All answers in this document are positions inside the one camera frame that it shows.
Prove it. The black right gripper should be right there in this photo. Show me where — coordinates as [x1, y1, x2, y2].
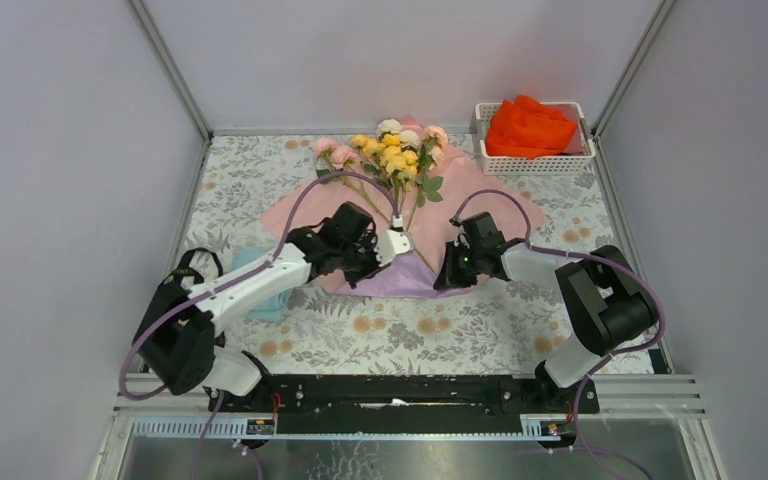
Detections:
[435, 241, 483, 291]

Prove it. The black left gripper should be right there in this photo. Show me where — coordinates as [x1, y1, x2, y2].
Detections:
[336, 231, 390, 290]

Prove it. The pink purple wrapping paper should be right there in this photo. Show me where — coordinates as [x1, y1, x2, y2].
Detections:
[292, 145, 546, 299]

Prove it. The pink fake flower stem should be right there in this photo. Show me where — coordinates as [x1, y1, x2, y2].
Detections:
[312, 137, 392, 227]
[402, 126, 449, 228]

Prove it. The yellow fake flower stem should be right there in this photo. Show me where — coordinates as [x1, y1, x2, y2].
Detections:
[349, 133, 419, 200]

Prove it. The white fake flower stem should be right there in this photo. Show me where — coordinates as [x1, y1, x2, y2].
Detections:
[373, 119, 418, 207]

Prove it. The black printed ribbon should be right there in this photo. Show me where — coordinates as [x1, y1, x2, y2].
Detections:
[156, 247, 224, 296]

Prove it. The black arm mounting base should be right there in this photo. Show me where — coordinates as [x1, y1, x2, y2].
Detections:
[209, 374, 600, 435]

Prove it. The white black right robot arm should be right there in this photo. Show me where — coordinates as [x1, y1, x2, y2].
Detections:
[434, 212, 662, 412]

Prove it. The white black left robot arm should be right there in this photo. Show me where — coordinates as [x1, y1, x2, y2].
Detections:
[132, 202, 383, 411]

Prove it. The floral patterned table mat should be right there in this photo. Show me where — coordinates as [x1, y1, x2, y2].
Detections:
[176, 134, 617, 375]

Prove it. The light blue towel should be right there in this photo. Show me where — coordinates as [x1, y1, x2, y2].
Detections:
[231, 247, 293, 323]

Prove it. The white perforated plastic basket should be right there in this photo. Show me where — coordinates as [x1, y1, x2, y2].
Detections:
[474, 102, 596, 176]

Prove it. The orange cloth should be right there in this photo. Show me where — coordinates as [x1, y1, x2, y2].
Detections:
[485, 95, 578, 159]

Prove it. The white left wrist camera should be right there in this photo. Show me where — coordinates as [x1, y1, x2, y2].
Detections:
[374, 229, 414, 268]

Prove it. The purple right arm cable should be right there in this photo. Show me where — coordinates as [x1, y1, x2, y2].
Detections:
[450, 189, 668, 480]

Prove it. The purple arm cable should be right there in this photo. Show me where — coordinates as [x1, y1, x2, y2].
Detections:
[450, 189, 668, 480]
[118, 170, 404, 480]

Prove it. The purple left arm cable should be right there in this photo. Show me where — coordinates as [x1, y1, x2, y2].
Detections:
[118, 170, 404, 480]

